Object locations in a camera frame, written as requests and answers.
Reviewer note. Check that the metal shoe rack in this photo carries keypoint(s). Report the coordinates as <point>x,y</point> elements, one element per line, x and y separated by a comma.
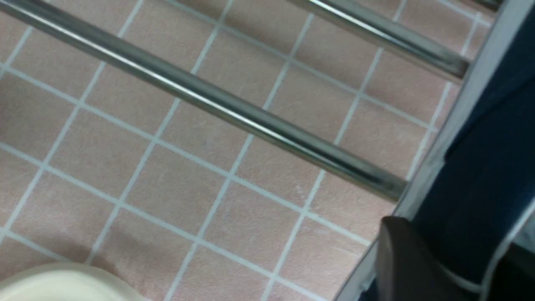
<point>354,18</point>

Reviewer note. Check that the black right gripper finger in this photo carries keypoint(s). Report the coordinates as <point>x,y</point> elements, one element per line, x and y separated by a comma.
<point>406,270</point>

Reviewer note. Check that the pink checkered tablecloth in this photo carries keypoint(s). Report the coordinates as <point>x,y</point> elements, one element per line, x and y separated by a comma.
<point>98,167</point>

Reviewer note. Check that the right cream foam slipper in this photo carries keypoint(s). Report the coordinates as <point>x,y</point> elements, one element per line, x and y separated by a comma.
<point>66,282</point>

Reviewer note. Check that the navy slip-on shoe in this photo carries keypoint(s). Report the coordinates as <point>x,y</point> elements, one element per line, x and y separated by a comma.
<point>472,199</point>

